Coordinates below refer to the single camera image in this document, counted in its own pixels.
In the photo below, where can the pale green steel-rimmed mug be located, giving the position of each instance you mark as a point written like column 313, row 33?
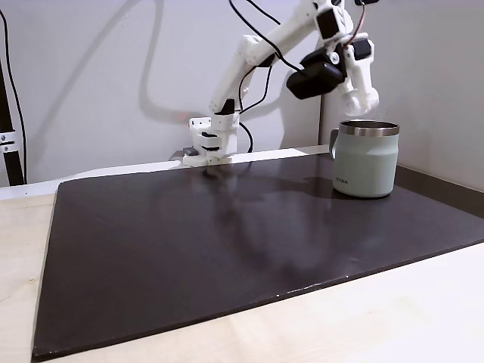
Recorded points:
column 365, row 166

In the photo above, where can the black table mat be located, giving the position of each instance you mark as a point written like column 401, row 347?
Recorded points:
column 227, row 264

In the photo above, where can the black stand pole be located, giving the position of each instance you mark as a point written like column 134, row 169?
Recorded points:
column 9, row 159

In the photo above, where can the black oval camera box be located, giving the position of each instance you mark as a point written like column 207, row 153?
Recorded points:
column 314, row 77

